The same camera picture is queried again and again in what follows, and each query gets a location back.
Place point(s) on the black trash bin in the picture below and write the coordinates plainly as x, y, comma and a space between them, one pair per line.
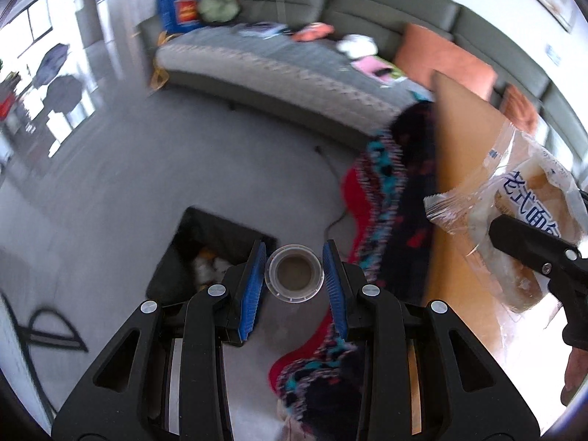
183, 248

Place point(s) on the dark blue umbrella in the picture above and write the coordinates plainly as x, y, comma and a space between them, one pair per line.
50, 64

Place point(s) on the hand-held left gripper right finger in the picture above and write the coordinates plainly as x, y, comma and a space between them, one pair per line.
333, 285

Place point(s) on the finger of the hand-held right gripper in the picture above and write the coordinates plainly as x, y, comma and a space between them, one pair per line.
519, 239

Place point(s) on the large orange pillow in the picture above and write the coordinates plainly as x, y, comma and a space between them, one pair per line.
441, 59

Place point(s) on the wooden table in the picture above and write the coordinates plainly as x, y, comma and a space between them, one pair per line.
464, 138

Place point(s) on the blue grey booklet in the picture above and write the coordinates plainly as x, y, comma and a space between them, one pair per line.
259, 30

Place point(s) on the person's right hand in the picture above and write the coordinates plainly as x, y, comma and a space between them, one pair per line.
576, 372

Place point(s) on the green round cushion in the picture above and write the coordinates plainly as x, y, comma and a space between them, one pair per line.
219, 8

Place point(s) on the blue bag with red print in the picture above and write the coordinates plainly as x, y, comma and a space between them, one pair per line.
181, 9

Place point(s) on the orange cloth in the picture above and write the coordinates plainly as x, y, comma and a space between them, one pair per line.
312, 32

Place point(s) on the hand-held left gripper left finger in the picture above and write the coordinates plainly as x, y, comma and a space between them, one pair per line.
250, 285

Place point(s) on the grey patterned sofa cover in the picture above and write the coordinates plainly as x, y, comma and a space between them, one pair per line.
257, 59

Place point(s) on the white wall socket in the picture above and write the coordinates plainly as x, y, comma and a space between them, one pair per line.
554, 54

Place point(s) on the black metal floor stand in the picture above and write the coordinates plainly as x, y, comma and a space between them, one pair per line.
50, 335

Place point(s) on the small orange pillow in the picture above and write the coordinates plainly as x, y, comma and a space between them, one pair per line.
519, 105

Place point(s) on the clear bread packet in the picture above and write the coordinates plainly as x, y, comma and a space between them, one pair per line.
519, 183

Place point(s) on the black red teal patterned rug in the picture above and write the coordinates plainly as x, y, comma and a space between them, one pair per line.
409, 220

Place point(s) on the pink cloth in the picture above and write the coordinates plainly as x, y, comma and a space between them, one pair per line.
372, 65

